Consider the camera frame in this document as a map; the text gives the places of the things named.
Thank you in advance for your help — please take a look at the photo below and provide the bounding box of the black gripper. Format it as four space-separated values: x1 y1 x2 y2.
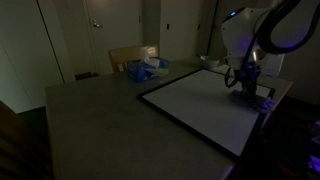
236 63 262 102

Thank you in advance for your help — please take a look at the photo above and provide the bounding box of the grey towel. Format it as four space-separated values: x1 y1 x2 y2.
229 89 277 115

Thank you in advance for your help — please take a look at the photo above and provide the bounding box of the robot base with blue lights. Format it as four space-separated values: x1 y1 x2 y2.
306 119 320 174

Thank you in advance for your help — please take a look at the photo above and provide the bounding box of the pale green bowl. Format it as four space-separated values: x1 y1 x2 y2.
199 54 222 70

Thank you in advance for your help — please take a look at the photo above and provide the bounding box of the black framed whiteboard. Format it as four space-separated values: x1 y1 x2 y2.
137 67 276 164

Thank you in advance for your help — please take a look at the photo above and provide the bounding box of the blue tissue box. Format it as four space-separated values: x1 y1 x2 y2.
125 49 170 83

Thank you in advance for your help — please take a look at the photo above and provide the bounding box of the white door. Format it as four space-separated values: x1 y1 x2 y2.
83 0 144 76

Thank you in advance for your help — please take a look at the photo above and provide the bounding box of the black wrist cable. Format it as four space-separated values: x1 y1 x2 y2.
223 16 269 90

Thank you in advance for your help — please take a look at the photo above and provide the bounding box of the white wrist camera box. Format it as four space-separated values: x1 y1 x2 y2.
257 53 285 78

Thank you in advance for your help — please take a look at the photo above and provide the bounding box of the metal door handle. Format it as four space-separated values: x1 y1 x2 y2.
91 19 104 29

